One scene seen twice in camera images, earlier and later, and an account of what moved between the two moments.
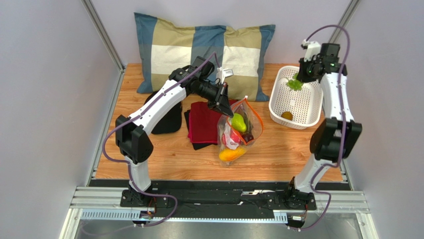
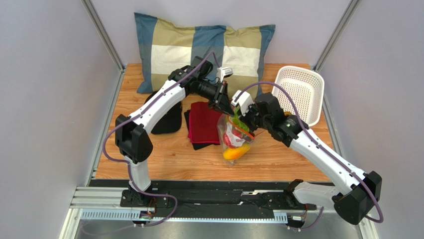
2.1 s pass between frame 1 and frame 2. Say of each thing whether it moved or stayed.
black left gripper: stayed
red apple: moved
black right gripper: moved
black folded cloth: stayed
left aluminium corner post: stayed
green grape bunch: moved
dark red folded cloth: stayed
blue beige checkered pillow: stayed
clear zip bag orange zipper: stayed
